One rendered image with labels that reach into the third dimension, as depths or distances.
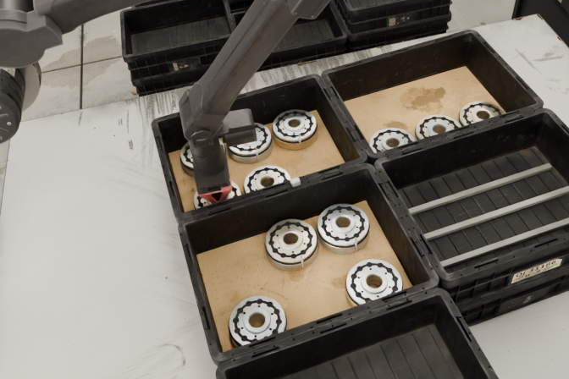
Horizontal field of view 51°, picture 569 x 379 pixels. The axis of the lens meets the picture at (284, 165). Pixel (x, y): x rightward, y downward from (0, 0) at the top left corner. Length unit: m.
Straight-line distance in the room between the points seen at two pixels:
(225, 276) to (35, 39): 0.61
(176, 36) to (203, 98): 1.39
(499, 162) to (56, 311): 1.01
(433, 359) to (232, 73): 0.59
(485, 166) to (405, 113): 0.23
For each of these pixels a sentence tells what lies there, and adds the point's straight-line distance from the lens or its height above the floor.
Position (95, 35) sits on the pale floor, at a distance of 3.41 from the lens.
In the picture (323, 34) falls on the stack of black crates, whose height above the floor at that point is 0.38.
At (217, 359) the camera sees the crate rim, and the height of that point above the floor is 0.93.
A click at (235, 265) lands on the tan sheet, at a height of 0.83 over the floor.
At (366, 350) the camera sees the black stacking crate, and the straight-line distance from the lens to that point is 1.10.
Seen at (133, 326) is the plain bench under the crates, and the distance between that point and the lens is 1.34.
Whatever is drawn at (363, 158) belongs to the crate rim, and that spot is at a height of 0.93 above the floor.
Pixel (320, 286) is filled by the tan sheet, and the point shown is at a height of 0.83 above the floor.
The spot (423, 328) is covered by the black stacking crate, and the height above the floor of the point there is 0.83.
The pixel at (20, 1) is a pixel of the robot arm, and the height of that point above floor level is 1.45.
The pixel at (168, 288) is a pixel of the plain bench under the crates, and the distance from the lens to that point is 1.36.
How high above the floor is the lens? 1.83
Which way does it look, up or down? 48 degrees down
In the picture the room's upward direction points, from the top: 8 degrees counter-clockwise
